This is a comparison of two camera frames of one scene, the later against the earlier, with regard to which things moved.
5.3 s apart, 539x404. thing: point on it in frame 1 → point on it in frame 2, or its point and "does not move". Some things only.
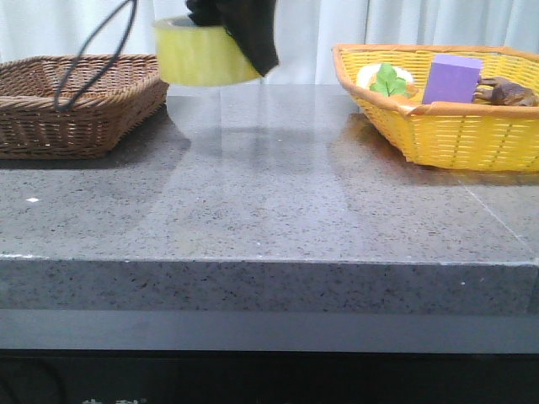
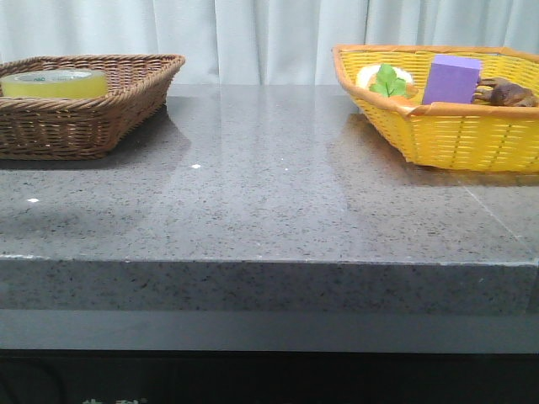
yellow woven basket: x=456 y=135 does not move
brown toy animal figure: x=504 y=92 does not move
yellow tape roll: x=190 y=55 → x=56 y=84
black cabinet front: x=193 y=376 does not move
